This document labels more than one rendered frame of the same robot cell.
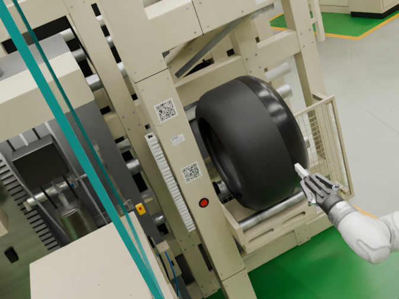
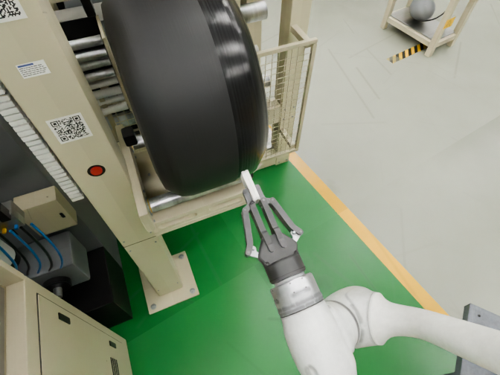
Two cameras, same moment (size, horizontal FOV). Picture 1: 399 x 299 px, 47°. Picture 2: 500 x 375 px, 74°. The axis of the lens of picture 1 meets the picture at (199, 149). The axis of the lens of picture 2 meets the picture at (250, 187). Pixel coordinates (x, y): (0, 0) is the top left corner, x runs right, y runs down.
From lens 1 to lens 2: 1.06 m
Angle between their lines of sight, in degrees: 28
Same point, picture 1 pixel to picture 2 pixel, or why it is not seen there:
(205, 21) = not seen: outside the picture
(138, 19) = not seen: outside the picture
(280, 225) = (206, 210)
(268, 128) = (213, 94)
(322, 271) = not seen: hidden behind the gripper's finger
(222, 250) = (126, 220)
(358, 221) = (321, 332)
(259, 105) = (205, 45)
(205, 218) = (100, 189)
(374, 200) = (312, 150)
